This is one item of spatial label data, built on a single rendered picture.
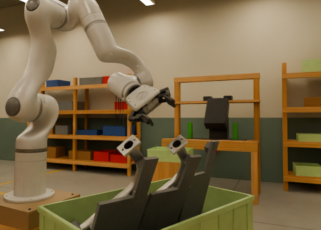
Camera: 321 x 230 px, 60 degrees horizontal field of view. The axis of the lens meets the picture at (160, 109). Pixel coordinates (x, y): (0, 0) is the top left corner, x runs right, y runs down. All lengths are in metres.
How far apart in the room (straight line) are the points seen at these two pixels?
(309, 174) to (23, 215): 4.79
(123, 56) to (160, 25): 5.64
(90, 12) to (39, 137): 0.53
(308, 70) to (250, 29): 1.49
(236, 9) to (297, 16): 1.17
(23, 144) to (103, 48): 0.49
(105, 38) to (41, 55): 0.28
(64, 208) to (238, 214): 0.58
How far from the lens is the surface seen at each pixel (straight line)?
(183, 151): 0.83
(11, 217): 1.19
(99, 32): 1.08
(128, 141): 0.73
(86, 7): 1.14
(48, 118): 1.27
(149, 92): 0.90
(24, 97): 1.17
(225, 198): 1.16
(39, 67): 1.21
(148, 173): 0.75
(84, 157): 6.83
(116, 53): 1.06
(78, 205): 1.06
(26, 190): 1.25
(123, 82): 0.99
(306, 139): 5.31
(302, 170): 5.37
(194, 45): 6.28
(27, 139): 1.22
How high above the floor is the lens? 1.24
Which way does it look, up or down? 2 degrees up
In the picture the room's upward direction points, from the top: straight up
